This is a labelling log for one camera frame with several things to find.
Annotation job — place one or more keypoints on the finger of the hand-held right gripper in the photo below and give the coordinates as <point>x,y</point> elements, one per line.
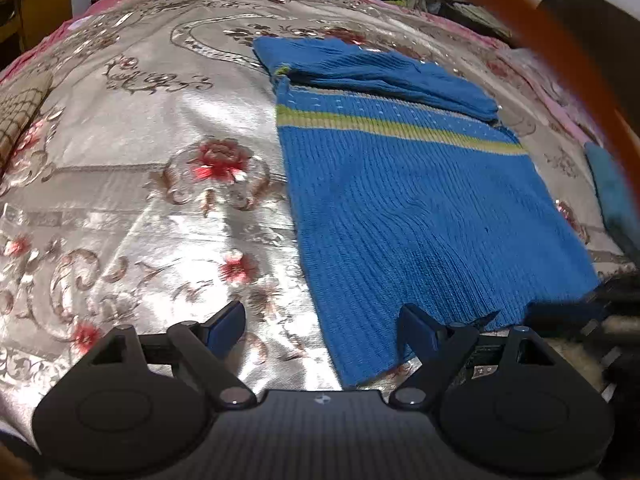
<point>565,312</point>

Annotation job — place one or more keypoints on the brown checked cloth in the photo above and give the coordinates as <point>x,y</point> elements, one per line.
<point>20,110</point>

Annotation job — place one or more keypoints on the blue striped knit sweater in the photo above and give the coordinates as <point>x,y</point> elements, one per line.
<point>420,210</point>

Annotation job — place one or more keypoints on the pale folded cloth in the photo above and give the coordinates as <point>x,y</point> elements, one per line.
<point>477,17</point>

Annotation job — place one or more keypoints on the black board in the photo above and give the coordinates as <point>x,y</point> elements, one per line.
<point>590,25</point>

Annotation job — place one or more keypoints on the teal cloth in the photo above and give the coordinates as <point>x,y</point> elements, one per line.
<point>615,190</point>

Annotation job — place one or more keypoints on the wooden cabinet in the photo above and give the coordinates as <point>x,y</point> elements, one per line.
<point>42,5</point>

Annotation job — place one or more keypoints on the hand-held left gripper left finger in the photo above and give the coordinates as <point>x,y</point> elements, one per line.
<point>226,327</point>

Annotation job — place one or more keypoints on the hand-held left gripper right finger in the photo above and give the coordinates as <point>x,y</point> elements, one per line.
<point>419,332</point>

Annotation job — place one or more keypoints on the floral satin bedspread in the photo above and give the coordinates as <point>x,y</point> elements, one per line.
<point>140,200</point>

